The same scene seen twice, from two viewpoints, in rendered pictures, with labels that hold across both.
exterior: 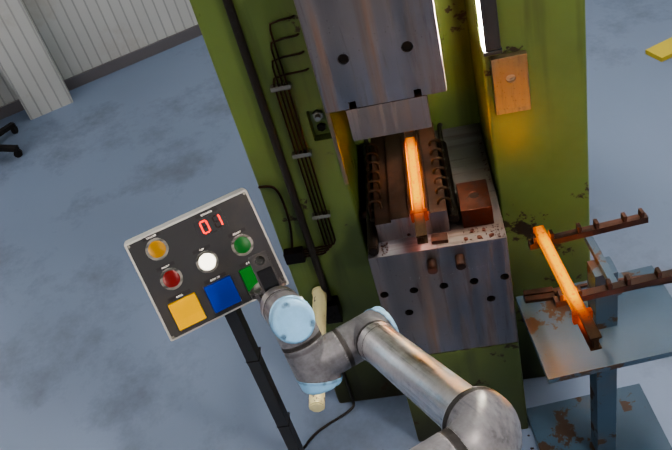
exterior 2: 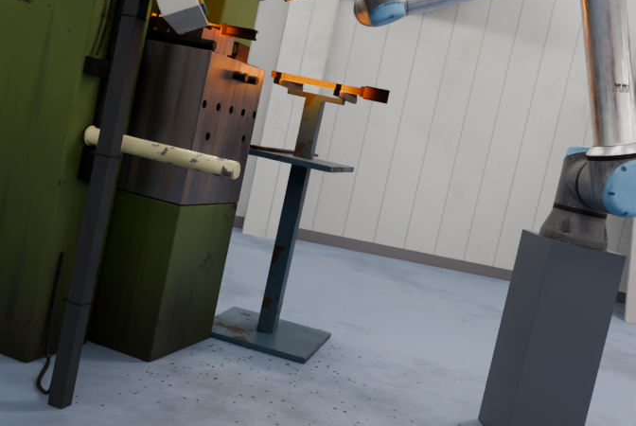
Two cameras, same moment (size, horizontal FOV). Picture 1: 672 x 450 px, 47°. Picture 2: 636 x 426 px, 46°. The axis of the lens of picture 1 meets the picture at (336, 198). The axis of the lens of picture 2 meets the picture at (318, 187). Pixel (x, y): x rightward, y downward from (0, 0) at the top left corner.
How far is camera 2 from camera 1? 2.73 m
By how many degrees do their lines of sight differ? 81
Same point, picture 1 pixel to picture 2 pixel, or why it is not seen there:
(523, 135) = (235, 14)
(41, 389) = not seen: outside the picture
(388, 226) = (208, 33)
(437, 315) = (218, 148)
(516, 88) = not seen: outside the picture
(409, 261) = (227, 68)
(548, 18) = not seen: outside the picture
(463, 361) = (210, 221)
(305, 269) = (89, 97)
